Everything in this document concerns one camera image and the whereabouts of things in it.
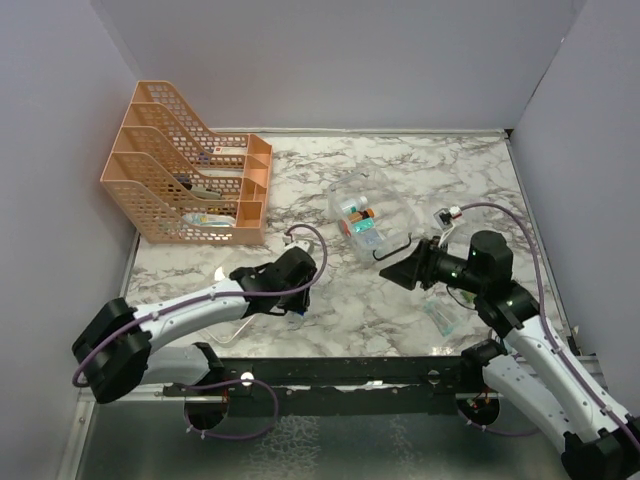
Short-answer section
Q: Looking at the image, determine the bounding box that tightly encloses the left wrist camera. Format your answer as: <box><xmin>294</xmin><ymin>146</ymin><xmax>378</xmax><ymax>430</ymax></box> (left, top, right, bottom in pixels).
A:
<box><xmin>283</xmin><ymin>237</ymin><xmax>314</xmax><ymax>255</ymax></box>

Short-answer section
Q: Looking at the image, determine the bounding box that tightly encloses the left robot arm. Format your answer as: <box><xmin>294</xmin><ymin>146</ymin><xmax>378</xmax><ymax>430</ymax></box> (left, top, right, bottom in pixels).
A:
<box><xmin>71</xmin><ymin>241</ymin><xmax>317</xmax><ymax>404</ymax></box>

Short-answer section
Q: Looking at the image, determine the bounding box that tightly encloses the blue white tube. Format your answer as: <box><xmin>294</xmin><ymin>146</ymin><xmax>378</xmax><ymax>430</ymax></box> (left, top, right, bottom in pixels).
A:
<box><xmin>287</xmin><ymin>312</ymin><xmax>305</xmax><ymax>331</ymax></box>

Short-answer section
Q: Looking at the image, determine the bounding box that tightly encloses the red white box in organizer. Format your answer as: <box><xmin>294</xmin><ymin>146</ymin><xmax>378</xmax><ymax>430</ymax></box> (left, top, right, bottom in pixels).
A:
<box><xmin>212</xmin><ymin>146</ymin><xmax>247</xmax><ymax>155</ymax></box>

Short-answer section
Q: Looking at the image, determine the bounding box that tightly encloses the small green box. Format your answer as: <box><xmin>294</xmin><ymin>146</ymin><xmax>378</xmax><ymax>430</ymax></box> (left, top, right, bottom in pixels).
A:
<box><xmin>462</xmin><ymin>291</ymin><xmax>475</xmax><ymax>304</ymax></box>

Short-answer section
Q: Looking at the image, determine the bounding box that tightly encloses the teal bandage packet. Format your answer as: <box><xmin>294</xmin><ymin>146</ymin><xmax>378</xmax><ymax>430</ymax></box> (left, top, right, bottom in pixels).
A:
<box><xmin>352</xmin><ymin>218</ymin><xmax>375</xmax><ymax>234</ymax></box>

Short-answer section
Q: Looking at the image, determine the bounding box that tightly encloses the blue white gauze packet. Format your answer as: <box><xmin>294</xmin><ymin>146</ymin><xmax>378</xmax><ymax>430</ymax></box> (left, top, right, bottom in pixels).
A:
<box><xmin>360</xmin><ymin>228</ymin><xmax>386</xmax><ymax>255</ymax></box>

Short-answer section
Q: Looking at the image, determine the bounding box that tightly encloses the white plastic bottle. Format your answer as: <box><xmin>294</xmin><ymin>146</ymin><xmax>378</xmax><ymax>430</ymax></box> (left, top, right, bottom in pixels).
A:
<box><xmin>340</xmin><ymin>196</ymin><xmax>368</xmax><ymax>215</ymax></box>

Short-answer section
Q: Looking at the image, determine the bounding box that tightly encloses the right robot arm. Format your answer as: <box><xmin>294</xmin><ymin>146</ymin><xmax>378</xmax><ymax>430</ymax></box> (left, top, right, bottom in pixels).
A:
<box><xmin>379</xmin><ymin>230</ymin><xmax>639</xmax><ymax>479</ymax></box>

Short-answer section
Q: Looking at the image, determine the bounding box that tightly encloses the orange plastic file organizer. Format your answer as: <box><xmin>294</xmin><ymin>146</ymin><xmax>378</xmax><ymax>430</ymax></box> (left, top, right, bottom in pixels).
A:
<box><xmin>100</xmin><ymin>81</ymin><xmax>272</xmax><ymax>245</ymax></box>

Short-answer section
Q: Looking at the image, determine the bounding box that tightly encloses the stapler in organizer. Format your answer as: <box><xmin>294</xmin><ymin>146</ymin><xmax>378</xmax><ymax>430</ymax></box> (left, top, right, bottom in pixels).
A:
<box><xmin>180</xmin><ymin>182</ymin><xmax>222</xmax><ymax>200</ymax></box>

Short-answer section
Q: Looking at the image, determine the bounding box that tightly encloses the clear medicine kit box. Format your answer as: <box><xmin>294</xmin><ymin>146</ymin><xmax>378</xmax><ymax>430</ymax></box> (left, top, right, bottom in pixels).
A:
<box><xmin>327</xmin><ymin>169</ymin><xmax>474</xmax><ymax>266</ymax></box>

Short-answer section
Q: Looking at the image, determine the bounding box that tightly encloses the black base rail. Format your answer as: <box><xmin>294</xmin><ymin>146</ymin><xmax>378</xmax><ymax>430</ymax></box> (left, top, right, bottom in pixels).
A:
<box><xmin>163</xmin><ymin>340</ymin><xmax>505</xmax><ymax>418</ymax></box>

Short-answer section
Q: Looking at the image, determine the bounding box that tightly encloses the tube package in organizer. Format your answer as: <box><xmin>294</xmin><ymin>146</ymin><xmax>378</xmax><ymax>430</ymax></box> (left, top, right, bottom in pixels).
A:
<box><xmin>182</xmin><ymin>212</ymin><xmax>236</xmax><ymax>228</ymax></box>

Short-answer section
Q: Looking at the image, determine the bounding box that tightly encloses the brown syrup bottle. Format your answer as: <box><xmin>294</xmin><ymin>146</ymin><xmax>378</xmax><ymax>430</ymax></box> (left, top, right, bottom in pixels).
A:
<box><xmin>349</xmin><ymin>208</ymin><xmax>375</xmax><ymax>224</ymax></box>

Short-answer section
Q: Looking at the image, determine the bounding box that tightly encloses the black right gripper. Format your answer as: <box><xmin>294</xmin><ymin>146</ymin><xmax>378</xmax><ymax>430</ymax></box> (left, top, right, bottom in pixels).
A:
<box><xmin>381</xmin><ymin>235</ymin><xmax>486</xmax><ymax>294</ymax></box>

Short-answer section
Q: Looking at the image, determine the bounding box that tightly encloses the clear teal pad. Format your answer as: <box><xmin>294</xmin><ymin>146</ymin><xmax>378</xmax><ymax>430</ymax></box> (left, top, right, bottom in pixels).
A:
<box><xmin>424</xmin><ymin>300</ymin><xmax>459</xmax><ymax>337</ymax></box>

